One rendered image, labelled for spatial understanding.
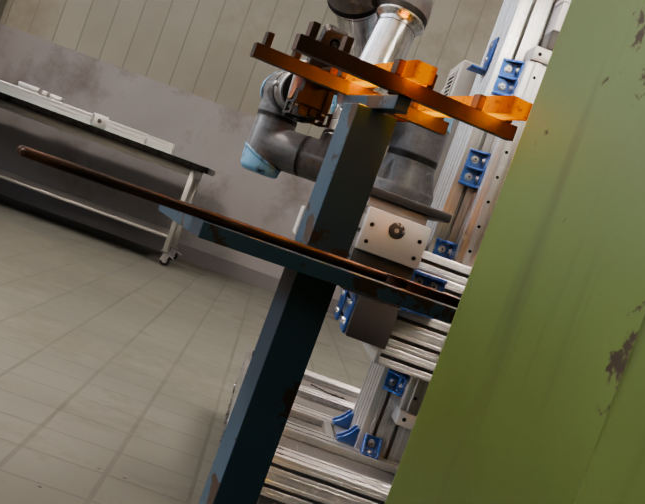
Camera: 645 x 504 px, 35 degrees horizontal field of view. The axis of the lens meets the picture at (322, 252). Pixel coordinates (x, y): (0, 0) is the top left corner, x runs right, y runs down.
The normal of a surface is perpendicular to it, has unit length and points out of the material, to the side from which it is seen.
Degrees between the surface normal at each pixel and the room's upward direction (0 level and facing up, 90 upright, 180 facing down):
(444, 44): 90
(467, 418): 90
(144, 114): 90
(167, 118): 90
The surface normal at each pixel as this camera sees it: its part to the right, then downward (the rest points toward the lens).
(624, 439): -0.89, -0.32
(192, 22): 0.04, 0.05
